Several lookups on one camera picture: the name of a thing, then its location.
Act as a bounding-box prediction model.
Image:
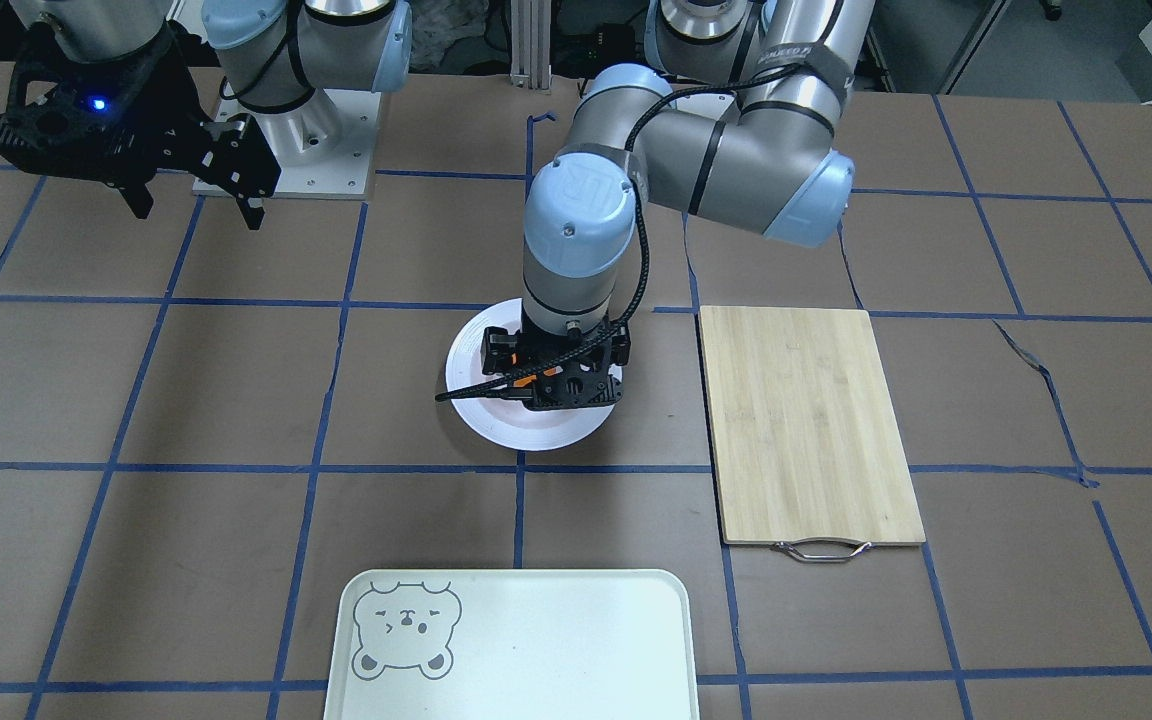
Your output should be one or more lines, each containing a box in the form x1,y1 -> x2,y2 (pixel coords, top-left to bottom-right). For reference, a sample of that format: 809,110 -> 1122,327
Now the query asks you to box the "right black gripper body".
0,26 -> 282,197

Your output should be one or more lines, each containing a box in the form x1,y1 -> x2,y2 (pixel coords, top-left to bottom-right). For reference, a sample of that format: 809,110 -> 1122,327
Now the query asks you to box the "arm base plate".
255,88 -> 387,200

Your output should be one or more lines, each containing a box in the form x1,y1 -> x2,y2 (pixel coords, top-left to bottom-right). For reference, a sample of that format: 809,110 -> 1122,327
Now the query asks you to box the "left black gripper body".
482,323 -> 630,414

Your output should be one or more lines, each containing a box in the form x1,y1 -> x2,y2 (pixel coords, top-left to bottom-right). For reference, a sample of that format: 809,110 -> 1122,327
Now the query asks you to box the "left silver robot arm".
445,1 -> 874,411

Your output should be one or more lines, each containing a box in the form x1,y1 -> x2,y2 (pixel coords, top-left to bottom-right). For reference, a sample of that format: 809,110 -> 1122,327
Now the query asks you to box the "white round plate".
444,300 -> 613,450

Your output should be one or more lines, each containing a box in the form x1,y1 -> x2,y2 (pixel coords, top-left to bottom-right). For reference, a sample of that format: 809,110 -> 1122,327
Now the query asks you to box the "cream bear tray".
323,569 -> 702,719

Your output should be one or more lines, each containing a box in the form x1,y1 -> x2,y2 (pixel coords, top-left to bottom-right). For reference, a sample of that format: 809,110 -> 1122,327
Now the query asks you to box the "bamboo cutting board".
699,305 -> 925,546

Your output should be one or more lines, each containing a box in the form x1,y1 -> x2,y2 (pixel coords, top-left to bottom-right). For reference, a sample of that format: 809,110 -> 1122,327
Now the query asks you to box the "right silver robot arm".
0,1 -> 412,232

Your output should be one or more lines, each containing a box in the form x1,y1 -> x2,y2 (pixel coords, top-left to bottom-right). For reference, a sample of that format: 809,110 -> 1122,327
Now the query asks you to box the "aluminium frame post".
509,0 -> 553,94

